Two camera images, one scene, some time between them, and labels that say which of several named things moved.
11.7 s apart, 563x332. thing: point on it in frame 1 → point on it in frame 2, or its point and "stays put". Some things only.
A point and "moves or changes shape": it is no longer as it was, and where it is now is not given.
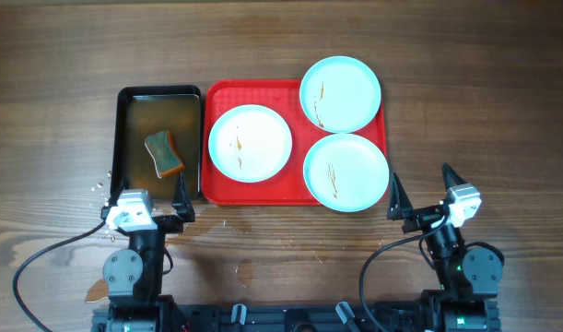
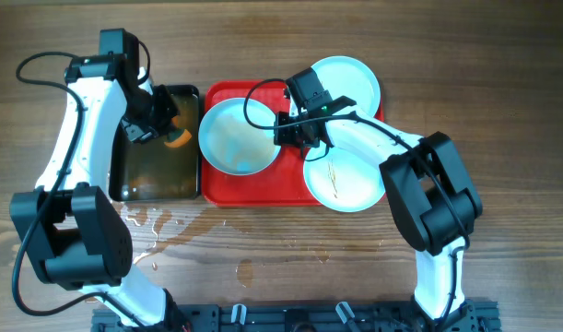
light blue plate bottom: x=346 y=172 stays put
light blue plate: x=250 y=143 moves or changes shape
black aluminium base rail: x=295 y=318 stays put
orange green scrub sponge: x=164 y=153 → x=177 y=136
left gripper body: x=167 y=224 → x=148 y=116
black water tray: x=145 y=110 stays put
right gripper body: x=422 y=219 → x=294 y=136
